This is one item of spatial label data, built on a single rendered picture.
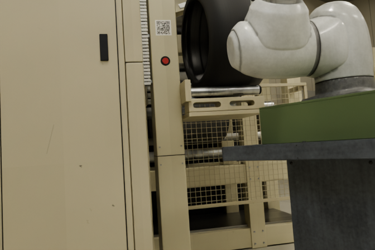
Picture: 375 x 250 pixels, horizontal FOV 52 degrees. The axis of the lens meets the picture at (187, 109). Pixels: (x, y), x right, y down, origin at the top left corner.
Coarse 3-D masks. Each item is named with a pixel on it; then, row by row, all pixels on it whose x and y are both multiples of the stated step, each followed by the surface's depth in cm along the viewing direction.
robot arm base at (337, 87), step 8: (328, 80) 102; (336, 80) 101; (344, 80) 100; (352, 80) 99; (360, 80) 99; (368, 80) 100; (320, 88) 104; (328, 88) 102; (336, 88) 100; (344, 88) 99; (352, 88) 99; (360, 88) 98; (368, 88) 99; (320, 96) 103; (328, 96) 101
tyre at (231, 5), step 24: (192, 0) 190; (216, 0) 170; (240, 0) 170; (192, 24) 216; (216, 24) 167; (192, 48) 219; (216, 48) 169; (192, 72) 205; (216, 72) 174; (240, 72) 174; (216, 96) 188
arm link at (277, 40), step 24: (264, 0) 96; (288, 0) 93; (240, 24) 99; (264, 24) 94; (288, 24) 93; (312, 24) 101; (240, 48) 97; (264, 48) 95; (288, 48) 96; (312, 48) 98; (264, 72) 99; (288, 72) 100; (312, 72) 102
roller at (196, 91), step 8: (192, 88) 173; (200, 88) 174; (208, 88) 174; (216, 88) 175; (224, 88) 176; (232, 88) 176; (240, 88) 177; (248, 88) 178; (256, 88) 179; (192, 96) 174; (200, 96) 175; (208, 96) 176
